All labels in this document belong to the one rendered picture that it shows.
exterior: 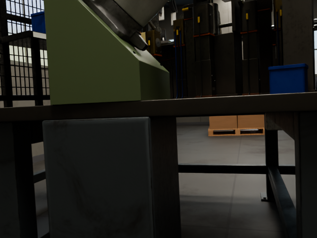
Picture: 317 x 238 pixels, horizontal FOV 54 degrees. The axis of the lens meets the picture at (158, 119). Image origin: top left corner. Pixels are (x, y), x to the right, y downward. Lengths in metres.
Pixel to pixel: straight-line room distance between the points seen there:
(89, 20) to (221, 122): 5.39
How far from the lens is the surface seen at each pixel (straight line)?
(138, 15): 0.90
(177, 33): 1.48
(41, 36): 1.53
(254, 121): 6.14
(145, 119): 0.74
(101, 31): 0.81
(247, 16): 1.35
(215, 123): 6.09
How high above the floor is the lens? 0.69
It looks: 3 degrees down
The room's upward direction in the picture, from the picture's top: 3 degrees counter-clockwise
